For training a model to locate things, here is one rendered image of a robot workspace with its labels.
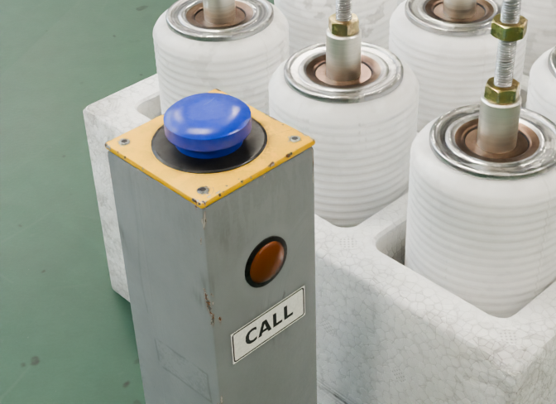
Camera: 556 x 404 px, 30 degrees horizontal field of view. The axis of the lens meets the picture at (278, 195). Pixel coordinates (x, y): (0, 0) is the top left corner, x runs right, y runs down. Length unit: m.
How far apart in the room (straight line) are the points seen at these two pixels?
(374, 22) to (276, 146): 0.33
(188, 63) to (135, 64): 0.51
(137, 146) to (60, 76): 0.73
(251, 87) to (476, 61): 0.15
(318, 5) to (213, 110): 0.31
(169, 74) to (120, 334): 0.23
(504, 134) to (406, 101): 0.08
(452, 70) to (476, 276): 0.17
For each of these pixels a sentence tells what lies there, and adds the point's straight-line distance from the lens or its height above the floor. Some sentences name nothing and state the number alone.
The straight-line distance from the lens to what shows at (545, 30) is 0.81.
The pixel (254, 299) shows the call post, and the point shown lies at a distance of 0.50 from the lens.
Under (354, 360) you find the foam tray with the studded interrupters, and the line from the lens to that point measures 0.66.
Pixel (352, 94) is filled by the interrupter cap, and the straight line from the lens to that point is 0.63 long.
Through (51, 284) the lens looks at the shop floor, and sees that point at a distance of 0.91.
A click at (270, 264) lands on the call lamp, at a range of 0.49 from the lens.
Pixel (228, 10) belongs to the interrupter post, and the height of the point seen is 0.26.
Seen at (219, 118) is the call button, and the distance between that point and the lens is 0.47.
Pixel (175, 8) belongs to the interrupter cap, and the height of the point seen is 0.25.
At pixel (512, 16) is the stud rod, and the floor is 0.33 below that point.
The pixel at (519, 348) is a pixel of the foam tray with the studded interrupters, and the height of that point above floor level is 0.18.
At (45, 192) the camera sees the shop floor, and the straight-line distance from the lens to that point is 1.02.
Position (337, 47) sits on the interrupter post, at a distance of 0.64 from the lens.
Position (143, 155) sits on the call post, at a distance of 0.48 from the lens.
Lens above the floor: 0.57
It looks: 36 degrees down
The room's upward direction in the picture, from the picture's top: 2 degrees counter-clockwise
